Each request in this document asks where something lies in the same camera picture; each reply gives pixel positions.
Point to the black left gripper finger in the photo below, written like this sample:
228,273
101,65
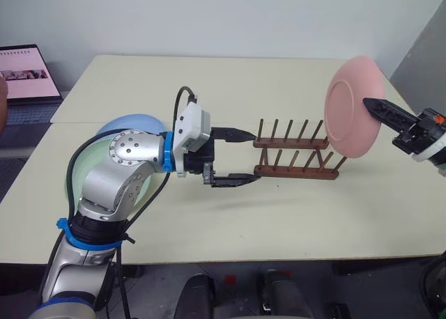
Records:
235,134
237,179

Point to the blue plate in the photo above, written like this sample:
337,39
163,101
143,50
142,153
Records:
139,121

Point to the grey partition panel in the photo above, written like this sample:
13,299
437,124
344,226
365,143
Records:
421,61

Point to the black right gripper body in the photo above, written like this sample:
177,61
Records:
423,129

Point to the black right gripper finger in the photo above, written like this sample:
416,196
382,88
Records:
386,111

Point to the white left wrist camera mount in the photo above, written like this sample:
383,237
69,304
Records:
191,124

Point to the wooden dish rack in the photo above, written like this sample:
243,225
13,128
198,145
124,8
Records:
292,171

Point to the dark object with green rim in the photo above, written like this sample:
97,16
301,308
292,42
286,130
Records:
433,287

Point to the pink plate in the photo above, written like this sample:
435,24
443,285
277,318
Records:
348,103

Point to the open laptop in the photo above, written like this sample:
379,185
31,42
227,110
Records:
29,78

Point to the green plate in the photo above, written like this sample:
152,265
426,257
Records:
87,159

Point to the dark rounded shape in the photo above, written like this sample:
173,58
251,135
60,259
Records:
198,298
285,294

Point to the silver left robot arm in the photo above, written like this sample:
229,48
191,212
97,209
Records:
127,152

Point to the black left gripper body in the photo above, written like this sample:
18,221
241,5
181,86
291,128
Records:
205,157

